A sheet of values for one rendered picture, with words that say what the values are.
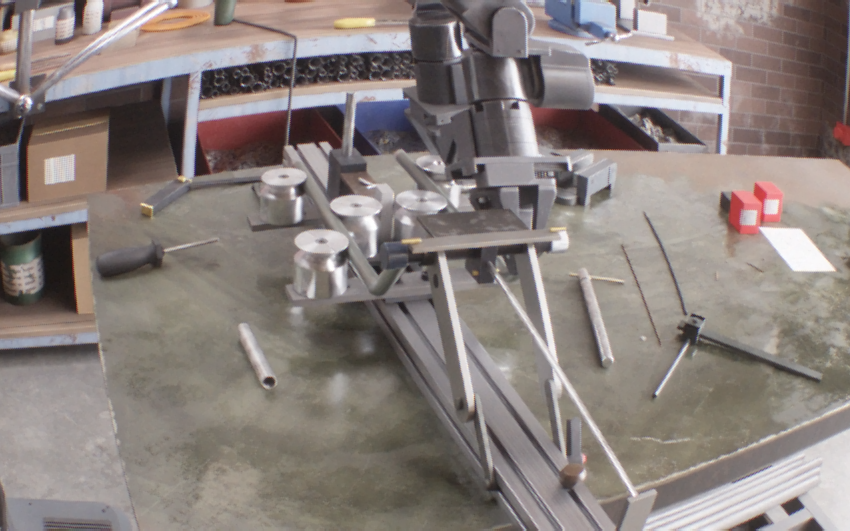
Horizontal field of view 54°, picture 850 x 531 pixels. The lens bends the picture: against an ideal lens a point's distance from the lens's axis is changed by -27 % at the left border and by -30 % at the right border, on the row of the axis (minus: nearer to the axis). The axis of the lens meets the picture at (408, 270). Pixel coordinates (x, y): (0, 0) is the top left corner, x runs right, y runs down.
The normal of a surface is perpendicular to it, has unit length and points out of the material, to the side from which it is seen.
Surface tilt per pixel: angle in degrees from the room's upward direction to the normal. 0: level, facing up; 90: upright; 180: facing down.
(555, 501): 0
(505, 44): 89
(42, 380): 0
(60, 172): 90
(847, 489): 0
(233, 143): 90
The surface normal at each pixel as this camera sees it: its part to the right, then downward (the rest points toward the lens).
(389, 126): 0.33, 0.44
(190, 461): 0.06, -0.89
